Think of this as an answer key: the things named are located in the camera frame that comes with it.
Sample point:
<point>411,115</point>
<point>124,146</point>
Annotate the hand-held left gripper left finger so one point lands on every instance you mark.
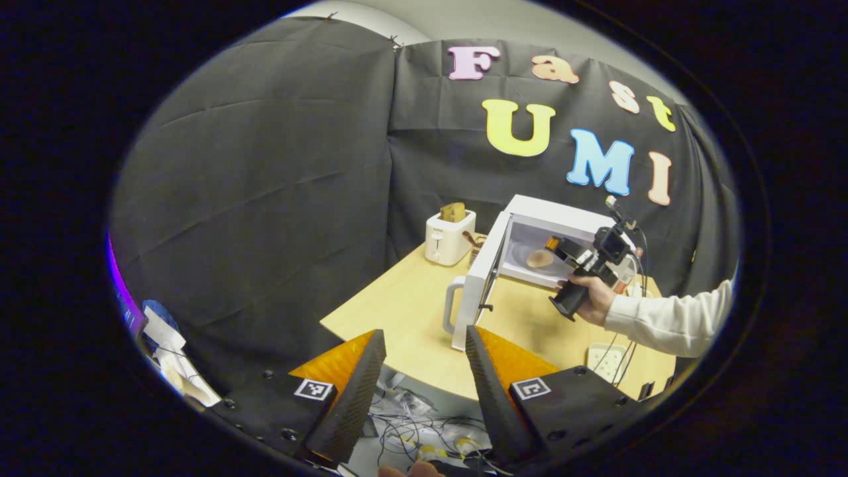
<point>351,397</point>

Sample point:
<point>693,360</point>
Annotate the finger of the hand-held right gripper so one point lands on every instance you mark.
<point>563,249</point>

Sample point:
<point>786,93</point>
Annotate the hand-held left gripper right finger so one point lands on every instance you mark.
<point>493,397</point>

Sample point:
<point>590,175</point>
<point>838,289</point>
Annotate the orange sugared bread roll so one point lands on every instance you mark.
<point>540,258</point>

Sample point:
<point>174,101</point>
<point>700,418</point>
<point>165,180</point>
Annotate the white microwave oven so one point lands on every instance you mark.
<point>474,291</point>

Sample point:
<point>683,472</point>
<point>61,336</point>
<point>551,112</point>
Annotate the brown toast slice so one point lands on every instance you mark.
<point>454,212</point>

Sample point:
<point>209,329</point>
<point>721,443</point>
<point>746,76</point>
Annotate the white toaster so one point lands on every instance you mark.
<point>447,242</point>

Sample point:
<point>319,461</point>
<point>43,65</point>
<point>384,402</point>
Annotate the white power strip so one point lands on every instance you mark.
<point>606,363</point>

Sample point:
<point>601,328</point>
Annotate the white crumpled paper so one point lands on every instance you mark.
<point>175,361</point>

